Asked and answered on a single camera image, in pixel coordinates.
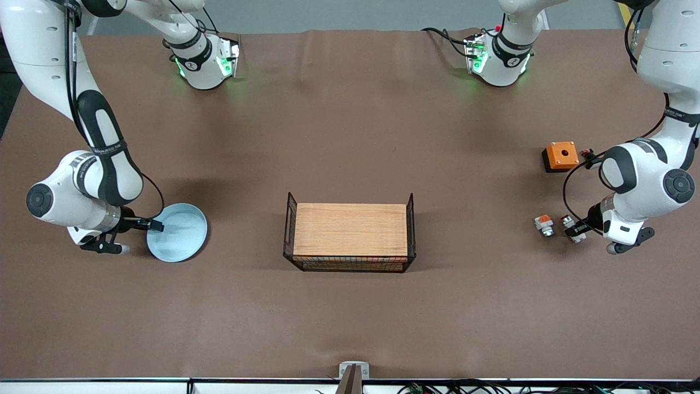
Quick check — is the black base cable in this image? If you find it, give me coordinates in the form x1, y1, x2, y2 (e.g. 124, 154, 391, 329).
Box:
166, 0, 220, 34
421, 27, 472, 56

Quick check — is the grey metal bracket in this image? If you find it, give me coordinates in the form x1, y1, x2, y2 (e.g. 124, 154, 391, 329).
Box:
339, 361, 370, 380

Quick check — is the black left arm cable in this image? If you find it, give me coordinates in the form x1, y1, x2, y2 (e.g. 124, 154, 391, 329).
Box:
562, 5, 671, 227

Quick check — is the orange button enclosure box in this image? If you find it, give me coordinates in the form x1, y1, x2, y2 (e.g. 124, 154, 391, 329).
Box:
541, 141, 581, 174

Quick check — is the brown table cover sheet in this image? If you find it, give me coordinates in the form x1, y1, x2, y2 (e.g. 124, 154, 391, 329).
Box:
0, 27, 700, 380

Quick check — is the white table edge rail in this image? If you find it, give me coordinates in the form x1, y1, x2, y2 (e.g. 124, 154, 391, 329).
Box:
0, 377, 700, 394

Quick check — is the wire rack with wooden board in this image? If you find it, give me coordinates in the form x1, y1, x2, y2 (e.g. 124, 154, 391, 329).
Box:
283, 192, 417, 274

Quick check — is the brown post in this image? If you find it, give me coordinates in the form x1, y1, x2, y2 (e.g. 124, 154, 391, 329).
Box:
335, 364, 365, 394

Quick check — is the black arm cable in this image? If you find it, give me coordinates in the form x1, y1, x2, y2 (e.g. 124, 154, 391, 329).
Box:
562, 5, 671, 227
63, 0, 166, 223

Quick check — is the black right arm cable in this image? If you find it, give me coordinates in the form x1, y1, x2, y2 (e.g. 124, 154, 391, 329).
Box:
63, 0, 166, 223

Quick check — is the light blue round plate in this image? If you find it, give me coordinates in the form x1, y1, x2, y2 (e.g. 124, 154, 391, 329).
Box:
146, 203, 208, 263

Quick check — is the black cable bundle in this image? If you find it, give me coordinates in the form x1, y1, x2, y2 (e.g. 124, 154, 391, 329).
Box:
396, 379, 700, 394

